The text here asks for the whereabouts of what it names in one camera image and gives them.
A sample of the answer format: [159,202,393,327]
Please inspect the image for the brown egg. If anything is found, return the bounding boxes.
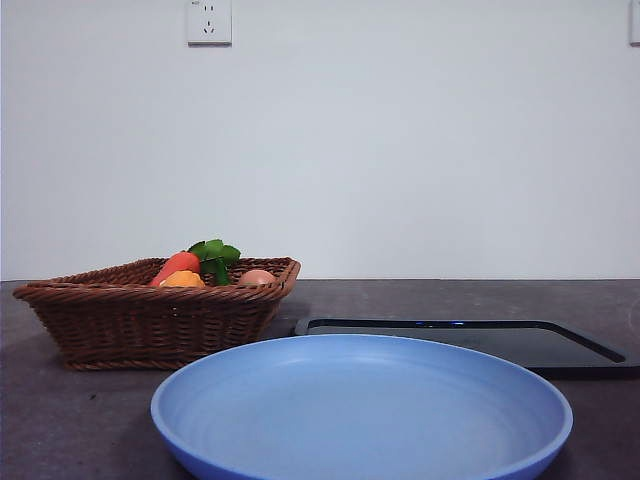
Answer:
[235,268,278,287]

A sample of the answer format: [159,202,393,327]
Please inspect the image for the black rectangular tray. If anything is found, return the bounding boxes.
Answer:
[293,318,640,380]

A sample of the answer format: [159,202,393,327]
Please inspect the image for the white wall socket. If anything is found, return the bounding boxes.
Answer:
[187,0,233,48]

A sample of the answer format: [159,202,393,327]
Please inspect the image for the brown wicker basket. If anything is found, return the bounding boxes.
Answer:
[12,256,302,372]

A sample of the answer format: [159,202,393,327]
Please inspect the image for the orange carrot with green leaves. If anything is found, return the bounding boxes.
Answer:
[148,238,242,288]

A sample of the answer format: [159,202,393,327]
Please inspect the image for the blue round plate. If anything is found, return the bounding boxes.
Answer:
[150,333,574,480]

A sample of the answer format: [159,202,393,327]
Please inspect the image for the yellow-orange corn cob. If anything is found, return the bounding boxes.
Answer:
[158,269,207,289]

